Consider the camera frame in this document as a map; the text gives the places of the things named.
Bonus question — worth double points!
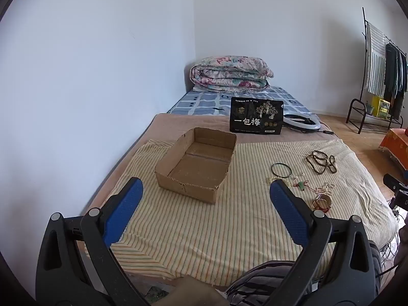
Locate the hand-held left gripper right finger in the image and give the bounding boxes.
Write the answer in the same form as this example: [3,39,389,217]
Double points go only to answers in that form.
[269,179,378,306]

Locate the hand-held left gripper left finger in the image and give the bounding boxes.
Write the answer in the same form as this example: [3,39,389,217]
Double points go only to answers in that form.
[36,177,150,306]

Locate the white pearl bracelet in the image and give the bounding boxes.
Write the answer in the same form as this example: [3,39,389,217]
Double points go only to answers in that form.
[315,182,337,196]

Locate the brown bead necklace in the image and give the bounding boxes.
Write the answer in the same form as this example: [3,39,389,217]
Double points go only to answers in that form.
[306,153,337,175]

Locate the cardboard box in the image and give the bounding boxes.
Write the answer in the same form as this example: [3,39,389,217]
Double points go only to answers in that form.
[155,127,237,205]

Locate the orange box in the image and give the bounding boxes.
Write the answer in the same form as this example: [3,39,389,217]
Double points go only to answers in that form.
[379,128,408,169]

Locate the black bangle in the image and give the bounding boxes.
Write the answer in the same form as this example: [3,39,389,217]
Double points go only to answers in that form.
[272,163,291,178]

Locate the yellow striped cloth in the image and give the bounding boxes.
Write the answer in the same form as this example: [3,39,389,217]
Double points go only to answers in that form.
[84,138,399,286]

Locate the black and white striped garment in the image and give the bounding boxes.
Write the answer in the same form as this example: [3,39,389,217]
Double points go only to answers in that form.
[223,260,319,306]

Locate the yellow-green box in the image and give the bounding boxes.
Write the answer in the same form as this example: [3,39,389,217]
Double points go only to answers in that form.
[371,96,391,118]

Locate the black metal clothes rack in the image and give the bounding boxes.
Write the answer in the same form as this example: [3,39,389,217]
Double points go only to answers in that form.
[346,6,408,134]

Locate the pink-brown blanket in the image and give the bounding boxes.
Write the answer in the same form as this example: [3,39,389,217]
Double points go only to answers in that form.
[83,113,343,217]

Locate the black snack bag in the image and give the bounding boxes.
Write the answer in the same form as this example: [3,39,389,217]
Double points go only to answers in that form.
[229,96,284,135]

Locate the dark hanging clothes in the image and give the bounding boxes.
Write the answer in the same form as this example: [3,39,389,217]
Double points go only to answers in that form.
[383,43,408,120]

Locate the beige cloth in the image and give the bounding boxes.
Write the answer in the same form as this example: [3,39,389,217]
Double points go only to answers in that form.
[170,277,231,306]

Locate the blue checked bed sheet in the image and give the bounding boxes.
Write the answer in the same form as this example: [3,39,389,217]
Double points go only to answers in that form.
[167,87,316,117]

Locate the striped hanging towel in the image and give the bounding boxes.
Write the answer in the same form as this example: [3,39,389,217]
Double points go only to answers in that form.
[364,22,387,95]

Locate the folded floral quilt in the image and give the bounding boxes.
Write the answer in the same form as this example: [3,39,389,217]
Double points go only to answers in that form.
[190,56,275,93]

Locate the pale bead bracelet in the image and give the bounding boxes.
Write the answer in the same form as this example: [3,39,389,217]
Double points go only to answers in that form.
[267,173,306,189]

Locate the bundle of floor cables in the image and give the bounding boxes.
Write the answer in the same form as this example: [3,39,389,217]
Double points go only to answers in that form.
[374,209,402,278]

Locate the white ring light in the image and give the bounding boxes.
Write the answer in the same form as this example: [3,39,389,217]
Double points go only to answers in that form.
[283,116,322,132]

